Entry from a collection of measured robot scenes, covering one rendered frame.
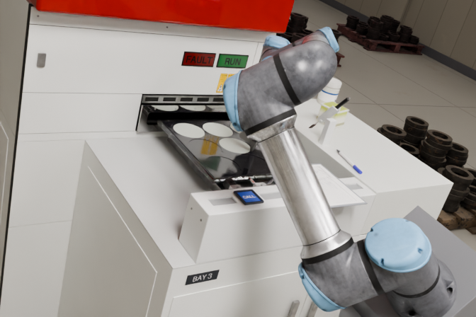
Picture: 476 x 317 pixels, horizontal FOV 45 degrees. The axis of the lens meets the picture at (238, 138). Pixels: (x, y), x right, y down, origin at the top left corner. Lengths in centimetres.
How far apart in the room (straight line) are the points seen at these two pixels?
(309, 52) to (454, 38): 742
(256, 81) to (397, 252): 43
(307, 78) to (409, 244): 38
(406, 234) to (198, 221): 47
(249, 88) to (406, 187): 75
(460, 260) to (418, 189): 45
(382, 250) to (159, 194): 69
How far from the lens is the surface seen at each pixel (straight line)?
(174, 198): 162
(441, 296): 133
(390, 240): 120
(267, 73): 117
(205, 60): 189
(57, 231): 200
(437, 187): 189
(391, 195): 173
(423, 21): 895
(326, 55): 121
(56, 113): 177
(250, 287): 157
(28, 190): 188
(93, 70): 175
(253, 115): 118
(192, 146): 175
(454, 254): 142
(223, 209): 136
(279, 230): 149
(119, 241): 163
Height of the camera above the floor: 166
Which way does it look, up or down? 24 degrees down
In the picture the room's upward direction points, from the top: 16 degrees clockwise
